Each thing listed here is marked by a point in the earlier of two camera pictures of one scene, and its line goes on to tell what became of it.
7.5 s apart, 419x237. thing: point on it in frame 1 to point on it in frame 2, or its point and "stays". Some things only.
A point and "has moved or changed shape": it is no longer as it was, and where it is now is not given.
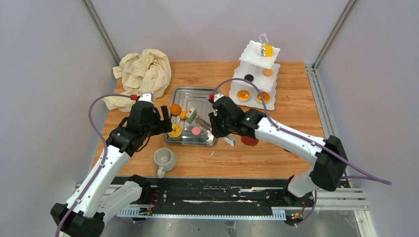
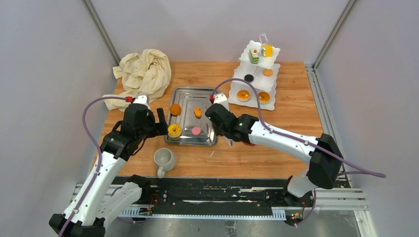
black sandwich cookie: x=249 y=77 stays
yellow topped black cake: x=176 y=131 stays
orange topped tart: x=266 y=97 stays
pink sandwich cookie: x=196 y=130 stays
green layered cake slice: x=190 y=115 to x=253 y=56
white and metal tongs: x=201 y=122 has moved or changed shape
